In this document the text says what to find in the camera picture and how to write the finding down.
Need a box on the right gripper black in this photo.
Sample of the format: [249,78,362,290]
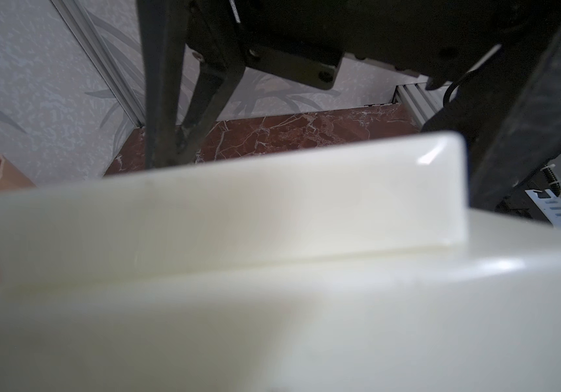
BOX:
[187,1,561,209]

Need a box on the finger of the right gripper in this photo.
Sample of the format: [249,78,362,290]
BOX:
[176,62,246,164]
[137,0,185,169]

